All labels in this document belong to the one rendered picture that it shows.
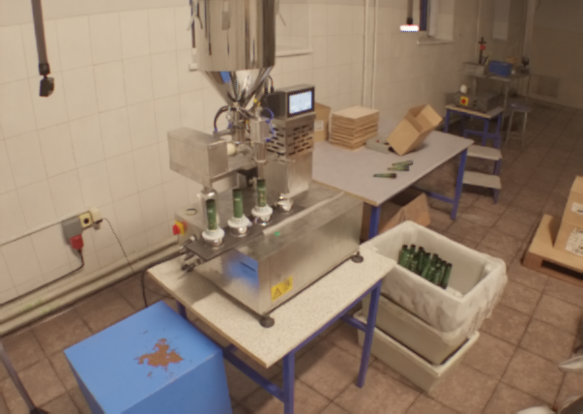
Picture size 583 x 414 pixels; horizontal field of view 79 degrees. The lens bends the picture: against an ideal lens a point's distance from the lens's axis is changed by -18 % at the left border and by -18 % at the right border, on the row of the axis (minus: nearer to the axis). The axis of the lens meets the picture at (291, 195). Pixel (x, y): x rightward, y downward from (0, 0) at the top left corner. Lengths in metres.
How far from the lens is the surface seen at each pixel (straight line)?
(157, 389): 1.55
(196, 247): 1.41
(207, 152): 1.40
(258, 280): 1.38
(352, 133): 3.07
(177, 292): 1.69
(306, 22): 3.79
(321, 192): 1.77
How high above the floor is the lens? 1.77
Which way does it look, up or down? 25 degrees down
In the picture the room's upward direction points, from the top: straight up
